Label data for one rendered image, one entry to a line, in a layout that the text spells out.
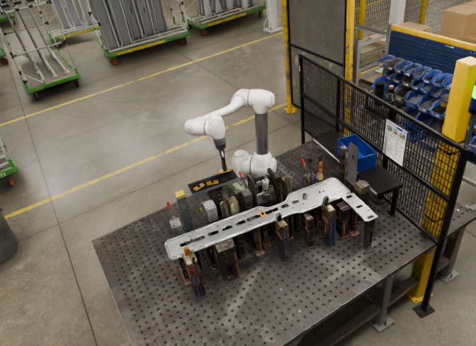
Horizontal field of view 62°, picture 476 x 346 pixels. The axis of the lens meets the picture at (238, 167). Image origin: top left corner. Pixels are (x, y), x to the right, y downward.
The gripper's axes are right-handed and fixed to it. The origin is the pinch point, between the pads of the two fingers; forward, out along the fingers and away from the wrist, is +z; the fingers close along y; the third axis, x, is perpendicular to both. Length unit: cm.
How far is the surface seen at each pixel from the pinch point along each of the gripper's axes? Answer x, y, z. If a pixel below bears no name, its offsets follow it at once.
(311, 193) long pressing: 58, 22, 25
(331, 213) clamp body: 63, 48, 23
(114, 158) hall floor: -133, -249, 124
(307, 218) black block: 47, 45, 26
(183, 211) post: -36.0, 11.4, 24.4
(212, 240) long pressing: -20, 45, 25
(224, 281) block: -17, 58, 54
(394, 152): 120, 24, 3
